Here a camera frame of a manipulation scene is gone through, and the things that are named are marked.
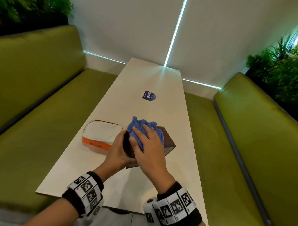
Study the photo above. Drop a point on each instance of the person's left hand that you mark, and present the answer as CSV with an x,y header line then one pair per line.
x,y
114,158

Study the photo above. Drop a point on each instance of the person's right hand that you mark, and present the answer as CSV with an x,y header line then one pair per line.
x,y
153,160

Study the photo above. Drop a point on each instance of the brown woven tissue box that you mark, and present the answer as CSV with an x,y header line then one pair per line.
x,y
168,142

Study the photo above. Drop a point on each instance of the orange plastic tissue pack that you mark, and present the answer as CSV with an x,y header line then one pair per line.
x,y
101,132

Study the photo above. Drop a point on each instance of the blue cleaning cloth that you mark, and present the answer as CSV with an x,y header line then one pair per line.
x,y
137,124

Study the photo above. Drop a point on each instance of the black marker wristband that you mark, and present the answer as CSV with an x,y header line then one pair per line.
x,y
186,214
76,198

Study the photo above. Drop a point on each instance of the round purple sticker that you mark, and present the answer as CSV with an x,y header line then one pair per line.
x,y
148,96

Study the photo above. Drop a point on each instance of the green upholstered bench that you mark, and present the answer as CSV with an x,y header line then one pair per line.
x,y
256,144
42,121

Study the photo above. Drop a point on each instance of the level white light strip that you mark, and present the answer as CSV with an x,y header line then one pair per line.
x,y
104,57
201,83

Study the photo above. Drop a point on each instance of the upright white light strip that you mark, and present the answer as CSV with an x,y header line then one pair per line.
x,y
175,35

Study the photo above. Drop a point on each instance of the green leafy plants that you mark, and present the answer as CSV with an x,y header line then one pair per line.
x,y
28,9
279,74

